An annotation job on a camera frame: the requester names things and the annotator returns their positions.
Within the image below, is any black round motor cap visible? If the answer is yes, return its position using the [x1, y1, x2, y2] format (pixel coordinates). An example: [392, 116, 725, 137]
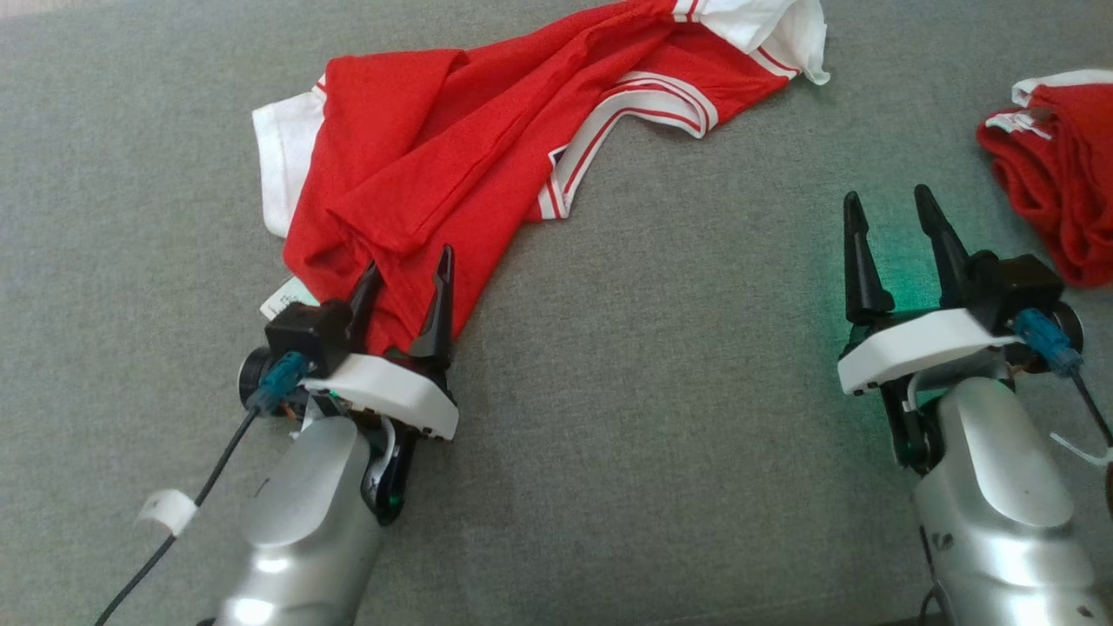
[238, 347, 276, 403]
[1054, 300, 1086, 352]

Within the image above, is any right black round motor cap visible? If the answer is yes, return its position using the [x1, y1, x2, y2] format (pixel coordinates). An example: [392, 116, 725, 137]
[1054, 300, 1086, 352]

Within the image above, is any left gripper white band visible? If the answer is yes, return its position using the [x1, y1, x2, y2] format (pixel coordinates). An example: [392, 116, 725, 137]
[300, 244, 460, 442]

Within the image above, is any left black round motor cap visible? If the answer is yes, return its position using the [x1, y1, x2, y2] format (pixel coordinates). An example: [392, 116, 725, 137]
[238, 347, 276, 403]

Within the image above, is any red shorts white stripe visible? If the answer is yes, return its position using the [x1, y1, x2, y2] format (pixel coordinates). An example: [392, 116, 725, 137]
[976, 69, 1113, 290]

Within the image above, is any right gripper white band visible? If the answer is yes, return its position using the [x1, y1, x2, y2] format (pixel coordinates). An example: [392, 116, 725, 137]
[836, 183, 1018, 399]

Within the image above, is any grey sofa seat cushion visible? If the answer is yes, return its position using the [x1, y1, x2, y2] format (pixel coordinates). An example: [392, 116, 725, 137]
[0, 0, 1113, 626]

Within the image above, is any red white basketball jersey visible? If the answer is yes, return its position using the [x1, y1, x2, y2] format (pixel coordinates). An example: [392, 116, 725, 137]
[251, 0, 831, 357]

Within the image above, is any left black cable teal plug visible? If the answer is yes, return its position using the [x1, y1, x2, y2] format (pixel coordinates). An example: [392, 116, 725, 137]
[91, 351, 311, 626]

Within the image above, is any white tape cable label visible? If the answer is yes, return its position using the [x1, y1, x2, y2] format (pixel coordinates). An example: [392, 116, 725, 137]
[137, 489, 200, 538]

